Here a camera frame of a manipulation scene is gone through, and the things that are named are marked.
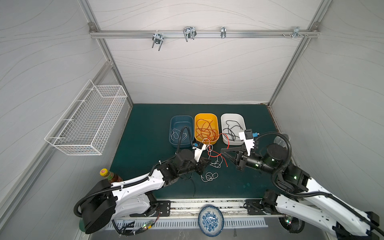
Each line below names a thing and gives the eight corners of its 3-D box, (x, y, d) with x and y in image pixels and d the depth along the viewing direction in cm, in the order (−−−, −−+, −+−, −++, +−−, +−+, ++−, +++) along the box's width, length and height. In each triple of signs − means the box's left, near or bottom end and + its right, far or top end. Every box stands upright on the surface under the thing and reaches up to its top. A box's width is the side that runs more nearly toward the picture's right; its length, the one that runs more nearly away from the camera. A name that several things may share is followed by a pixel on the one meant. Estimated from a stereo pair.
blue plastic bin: (168, 147, 98) (166, 142, 93) (171, 121, 112) (170, 115, 107) (193, 147, 98) (193, 142, 93) (193, 121, 112) (193, 115, 107)
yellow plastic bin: (194, 145, 99) (194, 139, 94) (194, 119, 114) (194, 113, 109) (219, 145, 99) (220, 139, 94) (216, 119, 114) (217, 113, 109)
